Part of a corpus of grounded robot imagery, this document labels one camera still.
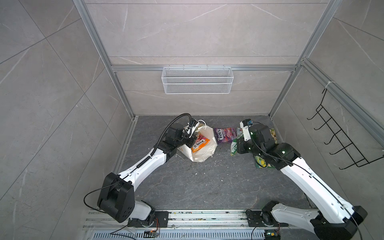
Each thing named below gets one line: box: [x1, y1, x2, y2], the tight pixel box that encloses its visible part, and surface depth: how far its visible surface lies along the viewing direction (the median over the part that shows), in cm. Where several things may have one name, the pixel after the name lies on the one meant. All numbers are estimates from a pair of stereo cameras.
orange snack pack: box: [191, 132, 211, 153], surface depth 97 cm
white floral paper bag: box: [177, 126, 218, 162], surface depth 88 cm
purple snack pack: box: [213, 127, 237, 145], surface depth 106 cm
